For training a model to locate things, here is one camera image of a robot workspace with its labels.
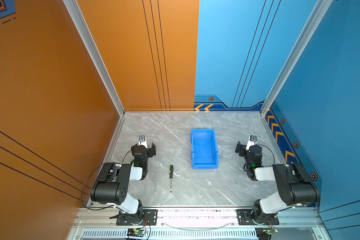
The green circuit board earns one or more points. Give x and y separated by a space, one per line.
136 233
265 234

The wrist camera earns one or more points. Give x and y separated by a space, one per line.
251 142
142 141

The left aluminium corner post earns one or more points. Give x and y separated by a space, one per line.
89 42

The black yellow screwdriver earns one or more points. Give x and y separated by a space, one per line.
171 170

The aluminium corner post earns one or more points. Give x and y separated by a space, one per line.
89 42
306 34

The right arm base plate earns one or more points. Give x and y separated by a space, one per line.
248 217

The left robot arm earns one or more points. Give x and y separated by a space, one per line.
112 184

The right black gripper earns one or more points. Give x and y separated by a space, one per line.
242 149

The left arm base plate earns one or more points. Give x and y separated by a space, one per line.
144 216

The aluminium front rail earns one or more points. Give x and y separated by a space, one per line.
199 223

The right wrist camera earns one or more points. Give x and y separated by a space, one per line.
251 142

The left green circuit board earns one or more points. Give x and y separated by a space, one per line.
136 233

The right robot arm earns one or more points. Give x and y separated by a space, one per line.
294 187

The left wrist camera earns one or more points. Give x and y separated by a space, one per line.
142 141

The right green circuit board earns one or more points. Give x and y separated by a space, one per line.
265 234

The blue plastic bin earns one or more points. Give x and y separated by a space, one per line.
205 154

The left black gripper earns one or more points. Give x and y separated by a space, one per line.
150 151

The right aluminium corner post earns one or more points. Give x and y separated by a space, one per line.
306 34

